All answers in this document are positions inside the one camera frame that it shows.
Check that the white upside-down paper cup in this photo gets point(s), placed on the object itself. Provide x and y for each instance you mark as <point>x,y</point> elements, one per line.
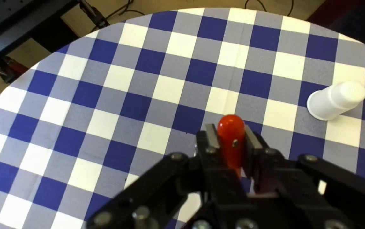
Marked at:
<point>329,103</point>

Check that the red plastic spoon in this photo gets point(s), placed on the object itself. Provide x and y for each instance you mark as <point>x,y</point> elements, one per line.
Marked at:
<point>232,132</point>

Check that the blue white checkered tablecloth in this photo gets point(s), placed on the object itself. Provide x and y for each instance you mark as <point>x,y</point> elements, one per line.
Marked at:
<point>90,118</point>

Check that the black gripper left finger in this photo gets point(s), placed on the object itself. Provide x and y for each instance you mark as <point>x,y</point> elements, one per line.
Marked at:
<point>156,196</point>

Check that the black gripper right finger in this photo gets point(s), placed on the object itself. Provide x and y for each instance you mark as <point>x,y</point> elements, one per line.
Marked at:
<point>318,192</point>

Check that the black metal stand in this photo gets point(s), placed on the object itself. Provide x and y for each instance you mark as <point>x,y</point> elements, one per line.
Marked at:
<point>42,20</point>

